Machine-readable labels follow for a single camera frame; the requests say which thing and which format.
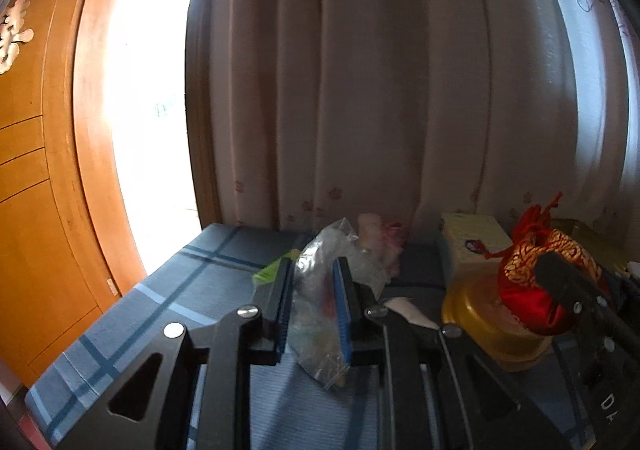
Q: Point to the blue plaid tablecloth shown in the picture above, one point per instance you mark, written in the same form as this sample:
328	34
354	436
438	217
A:
175	290

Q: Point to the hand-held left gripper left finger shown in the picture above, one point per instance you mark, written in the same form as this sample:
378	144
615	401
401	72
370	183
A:
284	305

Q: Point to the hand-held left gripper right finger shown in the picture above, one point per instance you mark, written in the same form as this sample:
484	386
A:
342	315

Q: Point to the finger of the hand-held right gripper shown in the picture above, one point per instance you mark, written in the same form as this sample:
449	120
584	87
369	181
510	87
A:
565	280

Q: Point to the red embroidered pouch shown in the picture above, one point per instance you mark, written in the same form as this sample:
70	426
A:
530	280

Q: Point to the white cloth roll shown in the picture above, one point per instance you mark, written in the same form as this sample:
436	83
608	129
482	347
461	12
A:
410	312

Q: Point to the wooden door frame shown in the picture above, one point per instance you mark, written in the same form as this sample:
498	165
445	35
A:
90	180

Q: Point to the pale floral curtain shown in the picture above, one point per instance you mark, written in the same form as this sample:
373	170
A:
375	80

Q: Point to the green tissue packet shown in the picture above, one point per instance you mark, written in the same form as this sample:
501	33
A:
270	271

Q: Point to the beige plush toy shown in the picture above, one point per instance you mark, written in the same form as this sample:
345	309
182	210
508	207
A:
382	235

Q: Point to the clear plastic bag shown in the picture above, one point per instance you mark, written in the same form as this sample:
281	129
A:
315	280

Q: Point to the round yellow container pink lid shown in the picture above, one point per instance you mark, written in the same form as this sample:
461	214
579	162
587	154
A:
480	320

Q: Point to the gold cardboard box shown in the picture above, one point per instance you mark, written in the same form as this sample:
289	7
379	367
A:
590	235

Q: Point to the wooden door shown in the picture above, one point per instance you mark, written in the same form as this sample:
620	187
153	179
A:
35	230

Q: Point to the white door ornament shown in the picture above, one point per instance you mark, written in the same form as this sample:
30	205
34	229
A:
15	35

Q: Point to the yellow tissue pack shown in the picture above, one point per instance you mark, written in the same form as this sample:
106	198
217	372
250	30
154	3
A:
470	237

